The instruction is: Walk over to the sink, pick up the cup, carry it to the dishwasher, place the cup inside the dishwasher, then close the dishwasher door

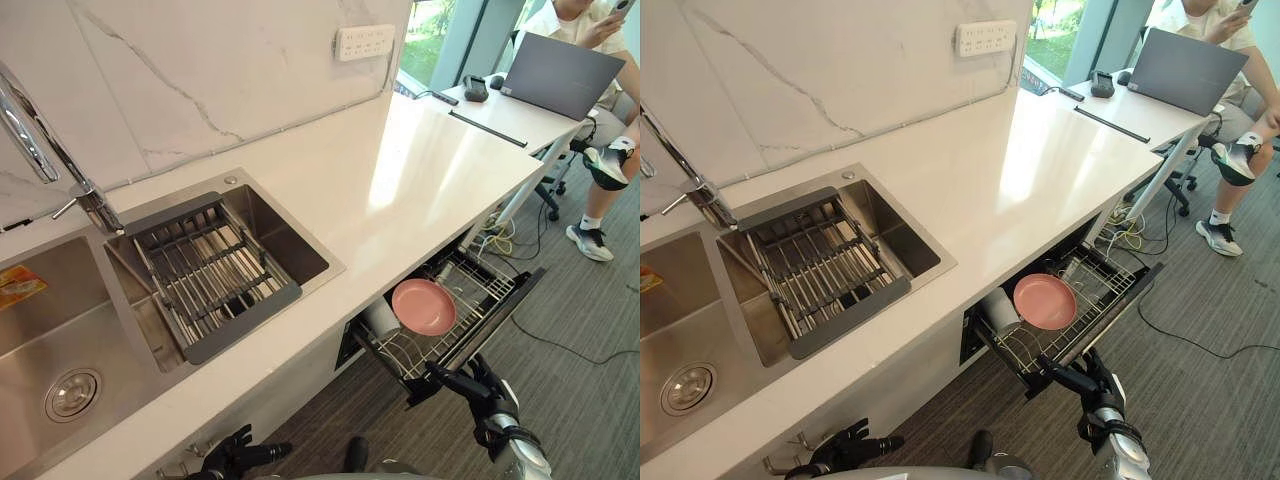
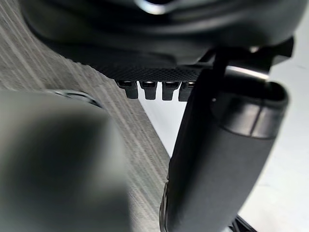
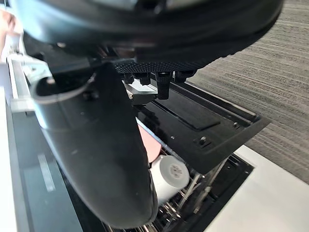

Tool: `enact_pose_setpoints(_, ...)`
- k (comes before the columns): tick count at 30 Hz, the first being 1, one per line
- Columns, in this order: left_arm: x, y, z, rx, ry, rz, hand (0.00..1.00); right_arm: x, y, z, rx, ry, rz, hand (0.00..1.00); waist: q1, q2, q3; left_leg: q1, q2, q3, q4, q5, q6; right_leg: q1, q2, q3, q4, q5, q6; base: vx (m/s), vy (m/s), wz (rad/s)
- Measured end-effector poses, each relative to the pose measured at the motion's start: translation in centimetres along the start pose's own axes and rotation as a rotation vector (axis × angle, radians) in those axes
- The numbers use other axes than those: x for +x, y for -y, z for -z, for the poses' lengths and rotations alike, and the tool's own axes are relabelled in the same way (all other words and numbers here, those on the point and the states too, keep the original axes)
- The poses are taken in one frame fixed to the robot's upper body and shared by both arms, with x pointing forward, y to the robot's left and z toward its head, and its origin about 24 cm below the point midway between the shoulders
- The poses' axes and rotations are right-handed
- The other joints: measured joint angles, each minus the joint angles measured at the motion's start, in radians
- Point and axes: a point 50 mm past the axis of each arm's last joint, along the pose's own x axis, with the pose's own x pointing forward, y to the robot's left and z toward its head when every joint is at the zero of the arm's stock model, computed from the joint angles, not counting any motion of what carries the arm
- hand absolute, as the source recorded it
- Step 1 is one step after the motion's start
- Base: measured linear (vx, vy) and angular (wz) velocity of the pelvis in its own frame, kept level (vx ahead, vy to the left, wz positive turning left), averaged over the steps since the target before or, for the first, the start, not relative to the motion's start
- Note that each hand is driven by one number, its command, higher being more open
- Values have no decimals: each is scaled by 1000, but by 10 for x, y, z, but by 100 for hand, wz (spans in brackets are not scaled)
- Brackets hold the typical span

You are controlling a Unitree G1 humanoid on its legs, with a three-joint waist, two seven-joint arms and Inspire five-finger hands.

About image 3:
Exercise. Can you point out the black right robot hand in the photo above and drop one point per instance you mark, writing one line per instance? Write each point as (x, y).
(101, 149)

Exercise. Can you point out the white cup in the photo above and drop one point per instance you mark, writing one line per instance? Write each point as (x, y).
(169, 178)

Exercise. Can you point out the black dishwasher door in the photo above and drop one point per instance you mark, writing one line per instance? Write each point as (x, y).
(193, 120)

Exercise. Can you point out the glossy black appliance front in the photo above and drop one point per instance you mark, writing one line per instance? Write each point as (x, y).
(36, 181)

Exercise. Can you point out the person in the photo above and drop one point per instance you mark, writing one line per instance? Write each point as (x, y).
(7, 26)

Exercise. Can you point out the white cabinet panel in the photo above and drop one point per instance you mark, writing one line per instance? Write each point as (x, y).
(263, 193)

